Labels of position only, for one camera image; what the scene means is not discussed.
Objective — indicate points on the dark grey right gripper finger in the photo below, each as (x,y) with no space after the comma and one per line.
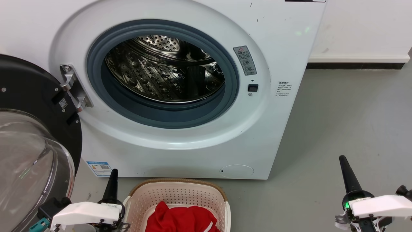
(352,180)
(346,180)

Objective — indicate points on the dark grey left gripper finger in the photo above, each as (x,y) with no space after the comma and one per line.
(115,190)
(109,191)

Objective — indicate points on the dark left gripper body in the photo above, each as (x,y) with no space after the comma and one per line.
(123,214)

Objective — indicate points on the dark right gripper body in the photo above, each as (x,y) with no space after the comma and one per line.
(347,207)

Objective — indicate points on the red and white garment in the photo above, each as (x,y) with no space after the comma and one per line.
(180,219)

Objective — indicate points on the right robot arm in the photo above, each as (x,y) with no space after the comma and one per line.
(366,227)

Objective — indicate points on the cream perforated laundry basket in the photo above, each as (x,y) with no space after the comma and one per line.
(180,193)

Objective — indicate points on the stainless steel washing machine drum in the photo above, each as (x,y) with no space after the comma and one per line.
(154,77)

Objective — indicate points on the black washer door with glass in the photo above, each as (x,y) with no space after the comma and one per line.
(30,85)

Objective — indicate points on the blue energy label sticker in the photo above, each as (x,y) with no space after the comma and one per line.
(99,169)

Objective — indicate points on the grey rubber door gasket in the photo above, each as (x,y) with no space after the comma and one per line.
(162,116)

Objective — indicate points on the small QR code sticker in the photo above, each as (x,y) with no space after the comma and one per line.
(63,103)

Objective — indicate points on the silver metal door hinge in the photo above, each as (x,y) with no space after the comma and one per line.
(76,91)

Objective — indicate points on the round white filter cover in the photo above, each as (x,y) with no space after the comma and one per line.
(237,171)

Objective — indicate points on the black door latch socket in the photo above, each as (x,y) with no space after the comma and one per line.
(253,88)

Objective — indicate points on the white front-load washing machine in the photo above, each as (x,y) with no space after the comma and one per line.
(276,48)

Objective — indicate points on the grey warning sticker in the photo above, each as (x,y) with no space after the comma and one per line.
(245,60)

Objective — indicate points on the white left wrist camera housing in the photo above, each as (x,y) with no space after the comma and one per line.
(83,212)

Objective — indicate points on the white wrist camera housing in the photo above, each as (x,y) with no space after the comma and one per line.
(83,212)
(383,205)

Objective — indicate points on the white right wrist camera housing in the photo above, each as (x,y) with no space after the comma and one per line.
(383,205)

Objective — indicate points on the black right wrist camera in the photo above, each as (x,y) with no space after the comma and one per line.
(404,190)

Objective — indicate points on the black wall baseboard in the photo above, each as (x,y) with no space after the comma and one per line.
(354,66)

